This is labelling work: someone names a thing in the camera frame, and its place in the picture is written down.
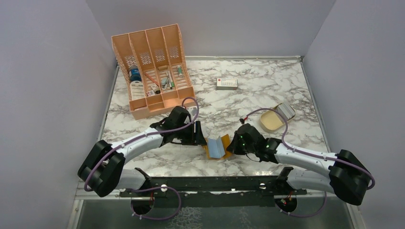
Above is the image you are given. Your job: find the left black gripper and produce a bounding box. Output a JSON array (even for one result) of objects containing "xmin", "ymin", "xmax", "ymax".
[{"xmin": 175, "ymin": 121, "xmax": 207, "ymax": 146}]

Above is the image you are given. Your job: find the yellow leather card holder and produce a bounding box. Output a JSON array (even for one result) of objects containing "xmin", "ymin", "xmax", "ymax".
[{"xmin": 202, "ymin": 134, "xmax": 233, "ymax": 160}]

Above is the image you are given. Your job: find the stack of grey cards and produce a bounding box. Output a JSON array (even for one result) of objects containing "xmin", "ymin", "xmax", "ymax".
[{"xmin": 276, "ymin": 102, "xmax": 296, "ymax": 121}]

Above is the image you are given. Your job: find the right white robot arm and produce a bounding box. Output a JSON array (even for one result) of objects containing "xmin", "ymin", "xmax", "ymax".
[{"xmin": 227, "ymin": 124, "xmax": 372, "ymax": 206}]

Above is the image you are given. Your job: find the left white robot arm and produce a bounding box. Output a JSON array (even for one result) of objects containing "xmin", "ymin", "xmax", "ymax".
[{"xmin": 77, "ymin": 106, "xmax": 207, "ymax": 197}]

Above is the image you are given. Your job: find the white small card box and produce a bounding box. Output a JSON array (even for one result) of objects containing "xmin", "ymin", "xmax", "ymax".
[{"xmin": 216, "ymin": 78, "xmax": 238, "ymax": 90}]

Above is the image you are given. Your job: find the beige oval tray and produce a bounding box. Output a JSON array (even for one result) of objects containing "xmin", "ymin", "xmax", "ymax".
[{"xmin": 260, "ymin": 106, "xmax": 285, "ymax": 133}]

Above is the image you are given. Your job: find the black mounting base bar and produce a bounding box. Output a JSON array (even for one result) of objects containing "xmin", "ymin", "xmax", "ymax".
[{"xmin": 119, "ymin": 176, "xmax": 307, "ymax": 208}]

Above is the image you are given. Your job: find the metal binder clip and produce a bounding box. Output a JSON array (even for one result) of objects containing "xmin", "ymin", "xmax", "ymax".
[{"xmin": 161, "ymin": 77, "xmax": 170, "ymax": 90}]

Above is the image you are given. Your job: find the green white marker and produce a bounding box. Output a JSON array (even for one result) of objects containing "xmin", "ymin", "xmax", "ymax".
[{"xmin": 177, "ymin": 65, "xmax": 183, "ymax": 77}]

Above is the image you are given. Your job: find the peach plastic desk organizer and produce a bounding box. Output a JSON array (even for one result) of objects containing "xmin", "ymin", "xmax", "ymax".
[{"xmin": 111, "ymin": 24, "xmax": 195, "ymax": 120}]

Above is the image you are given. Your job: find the small brown eraser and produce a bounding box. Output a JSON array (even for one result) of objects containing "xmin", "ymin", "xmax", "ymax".
[{"xmin": 158, "ymin": 65, "xmax": 168, "ymax": 71}]

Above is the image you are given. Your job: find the red pencil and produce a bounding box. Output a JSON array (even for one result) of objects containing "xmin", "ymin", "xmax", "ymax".
[{"xmin": 145, "ymin": 73, "xmax": 160, "ymax": 87}]

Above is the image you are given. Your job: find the white label sheet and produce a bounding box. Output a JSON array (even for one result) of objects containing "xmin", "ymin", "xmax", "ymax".
[{"xmin": 129, "ymin": 81, "xmax": 145, "ymax": 101}]

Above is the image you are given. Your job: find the blue tape roll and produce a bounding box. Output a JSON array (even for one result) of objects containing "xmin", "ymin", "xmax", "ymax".
[{"xmin": 128, "ymin": 68, "xmax": 142, "ymax": 82}]

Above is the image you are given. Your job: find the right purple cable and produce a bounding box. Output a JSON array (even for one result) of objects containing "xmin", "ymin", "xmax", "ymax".
[{"xmin": 240, "ymin": 108, "xmax": 376, "ymax": 190}]

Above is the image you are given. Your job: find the purple cable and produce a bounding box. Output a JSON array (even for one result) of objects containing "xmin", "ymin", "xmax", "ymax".
[
  {"xmin": 83, "ymin": 96, "xmax": 200, "ymax": 192},
  {"xmin": 240, "ymin": 108, "xmax": 376, "ymax": 190}
]

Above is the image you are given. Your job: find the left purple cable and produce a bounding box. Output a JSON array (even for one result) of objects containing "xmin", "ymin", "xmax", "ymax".
[{"xmin": 83, "ymin": 96, "xmax": 200, "ymax": 192}]

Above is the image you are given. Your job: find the aluminium frame rail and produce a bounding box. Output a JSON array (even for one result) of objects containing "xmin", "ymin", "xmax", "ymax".
[{"xmin": 85, "ymin": 171, "xmax": 351, "ymax": 199}]

